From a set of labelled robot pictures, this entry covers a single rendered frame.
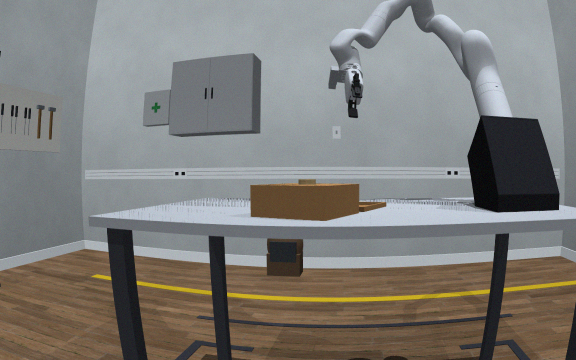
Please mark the tan rimmed tray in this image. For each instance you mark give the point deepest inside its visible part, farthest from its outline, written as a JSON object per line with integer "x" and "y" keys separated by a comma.
{"x": 368, "y": 206}

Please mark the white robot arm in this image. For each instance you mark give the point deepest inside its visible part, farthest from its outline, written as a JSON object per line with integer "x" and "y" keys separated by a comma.
{"x": 472, "y": 48}

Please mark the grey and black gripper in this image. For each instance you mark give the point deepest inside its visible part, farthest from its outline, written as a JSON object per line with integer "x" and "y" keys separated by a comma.
{"x": 353, "y": 92}

